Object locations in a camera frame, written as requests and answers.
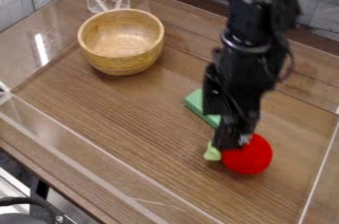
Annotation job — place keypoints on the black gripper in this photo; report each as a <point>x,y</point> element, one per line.
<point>245,71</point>

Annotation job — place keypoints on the red plush fruit green leaf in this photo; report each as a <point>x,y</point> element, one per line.
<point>249,160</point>

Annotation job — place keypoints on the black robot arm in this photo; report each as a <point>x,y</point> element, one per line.
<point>258,19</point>

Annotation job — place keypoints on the green rectangular block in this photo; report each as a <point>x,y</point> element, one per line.
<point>194,103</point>

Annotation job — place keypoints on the wooden bowl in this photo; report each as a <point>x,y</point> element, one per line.
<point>122,41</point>

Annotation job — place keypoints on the black metal table leg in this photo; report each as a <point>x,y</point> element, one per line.
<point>42,189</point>

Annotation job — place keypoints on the clear acrylic tray wall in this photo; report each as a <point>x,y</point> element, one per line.
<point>114,142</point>

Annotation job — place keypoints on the clear acrylic corner bracket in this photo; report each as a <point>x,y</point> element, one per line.
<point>98,6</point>

